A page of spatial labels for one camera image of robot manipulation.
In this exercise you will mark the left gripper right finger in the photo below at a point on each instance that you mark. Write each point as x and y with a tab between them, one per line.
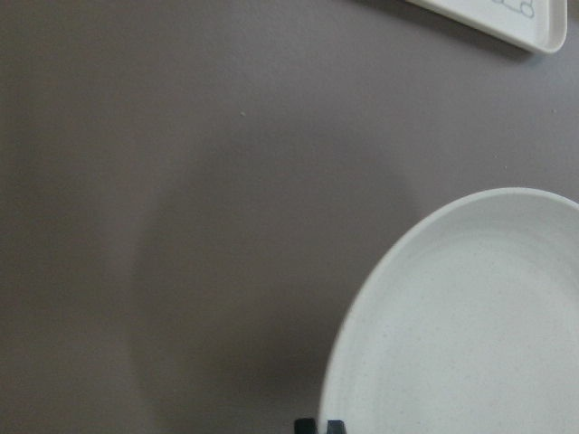
336	427

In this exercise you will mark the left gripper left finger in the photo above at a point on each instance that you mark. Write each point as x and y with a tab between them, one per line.
305	426

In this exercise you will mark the round white plate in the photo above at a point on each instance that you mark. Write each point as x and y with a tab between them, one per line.
468	324

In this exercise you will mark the white rabbit tray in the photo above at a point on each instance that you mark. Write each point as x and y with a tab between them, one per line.
538	26

